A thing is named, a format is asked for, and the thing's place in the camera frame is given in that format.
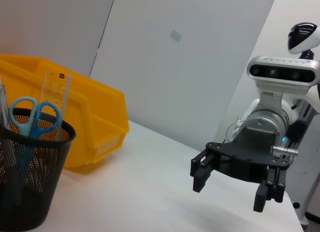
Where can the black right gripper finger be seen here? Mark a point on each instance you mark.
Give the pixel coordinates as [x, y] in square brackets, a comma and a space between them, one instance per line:
[202, 172]
[273, 187]

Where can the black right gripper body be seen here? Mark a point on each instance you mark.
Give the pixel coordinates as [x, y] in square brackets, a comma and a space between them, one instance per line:
[250, 162]

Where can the clear plastic ruler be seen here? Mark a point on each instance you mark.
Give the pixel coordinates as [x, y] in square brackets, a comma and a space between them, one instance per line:
[53, 92]

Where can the blue scissors with cover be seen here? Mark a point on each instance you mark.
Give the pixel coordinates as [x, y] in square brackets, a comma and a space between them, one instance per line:
[33, 127]

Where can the grey clear pen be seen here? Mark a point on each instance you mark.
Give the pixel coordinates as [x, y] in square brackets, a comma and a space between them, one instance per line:
[3, 104]

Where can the black mesh pen holder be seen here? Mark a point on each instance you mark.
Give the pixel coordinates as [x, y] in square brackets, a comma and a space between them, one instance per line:
[37, 192]

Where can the white robot torso column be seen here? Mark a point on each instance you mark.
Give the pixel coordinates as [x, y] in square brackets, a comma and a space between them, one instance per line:
[298, 127]

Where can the yellow plastic bin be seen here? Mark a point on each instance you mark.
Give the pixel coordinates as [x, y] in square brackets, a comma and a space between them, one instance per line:
[100, 112]

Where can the white black robot head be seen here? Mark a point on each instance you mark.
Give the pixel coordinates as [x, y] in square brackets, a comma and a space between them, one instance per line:
[307, 39]

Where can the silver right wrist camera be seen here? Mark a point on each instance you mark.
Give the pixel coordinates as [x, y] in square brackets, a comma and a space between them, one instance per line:
[282, 64]

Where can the small grey wall sticker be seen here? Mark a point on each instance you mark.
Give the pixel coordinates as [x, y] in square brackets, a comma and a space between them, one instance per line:
[176, 35]

